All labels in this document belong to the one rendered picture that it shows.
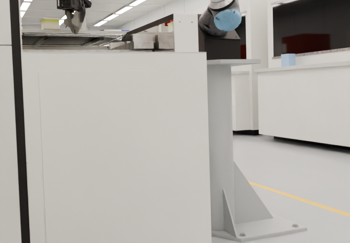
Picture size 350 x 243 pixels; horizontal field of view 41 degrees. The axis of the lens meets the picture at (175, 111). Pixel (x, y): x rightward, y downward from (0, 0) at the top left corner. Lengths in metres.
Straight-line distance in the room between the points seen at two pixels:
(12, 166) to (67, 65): 0.38
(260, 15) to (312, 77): 1.80
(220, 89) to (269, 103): 3.59
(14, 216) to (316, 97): 4.13
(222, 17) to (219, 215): 0.92
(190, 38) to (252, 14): 4.91
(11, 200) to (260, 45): 5.57
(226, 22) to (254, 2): 4.58
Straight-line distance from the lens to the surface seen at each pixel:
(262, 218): 2.45
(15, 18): 1.25
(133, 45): 1.77
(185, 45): 1.65
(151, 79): 1.52
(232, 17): 2.00
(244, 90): 6.48
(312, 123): 5.12
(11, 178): 1.25
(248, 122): 6.53
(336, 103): 4.83
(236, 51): 2.24
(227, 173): 2.22
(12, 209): 1.27
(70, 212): 1.50
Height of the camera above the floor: 0.70
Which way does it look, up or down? 3 degrees down
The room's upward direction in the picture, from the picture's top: 2 degrees counter-clockwise
